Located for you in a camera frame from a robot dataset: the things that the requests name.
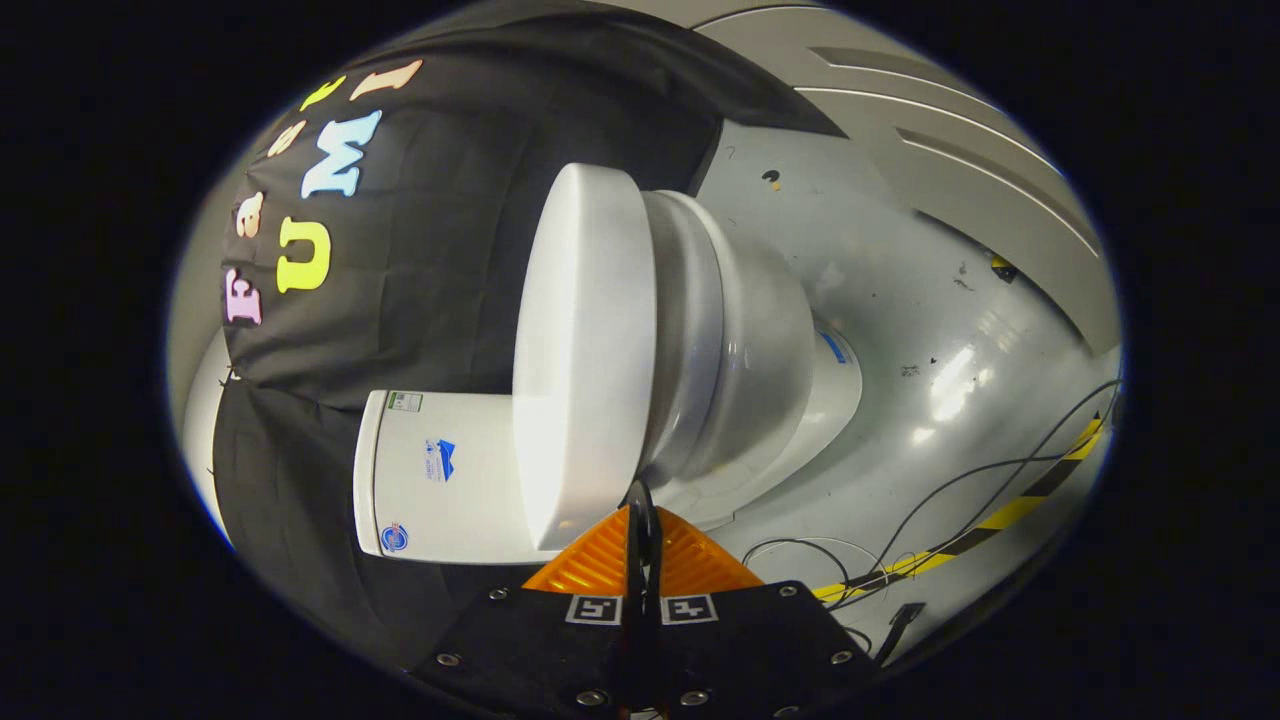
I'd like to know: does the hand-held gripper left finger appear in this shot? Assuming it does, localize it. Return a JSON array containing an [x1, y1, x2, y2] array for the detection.
[[405, 505, 642, 720]]

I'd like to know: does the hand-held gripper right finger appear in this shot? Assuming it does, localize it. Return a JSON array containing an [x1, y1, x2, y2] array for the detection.
[[645, 505, 887, 720]]

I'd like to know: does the black pull strap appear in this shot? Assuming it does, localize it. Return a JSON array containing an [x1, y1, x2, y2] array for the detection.
[[620, 478, 663, 601]]

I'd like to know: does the white toilet lid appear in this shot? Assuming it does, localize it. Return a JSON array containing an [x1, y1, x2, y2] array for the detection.
[[512, 163, 659, 552]]

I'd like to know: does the white toilet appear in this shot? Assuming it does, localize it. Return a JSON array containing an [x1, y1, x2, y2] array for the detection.
[[352, 188, 864, 567]]

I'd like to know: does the yellow black hazard tape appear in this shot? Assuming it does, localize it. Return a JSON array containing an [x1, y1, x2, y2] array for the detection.
[[812, 415, 1107, 606]]

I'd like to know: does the black backdrop cloth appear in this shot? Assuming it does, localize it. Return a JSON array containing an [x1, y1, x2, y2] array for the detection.
[[210, 10, 847, 671]]

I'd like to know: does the white cabinet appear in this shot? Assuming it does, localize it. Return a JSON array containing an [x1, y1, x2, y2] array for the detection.
[[690, 5, 1122, 357]]

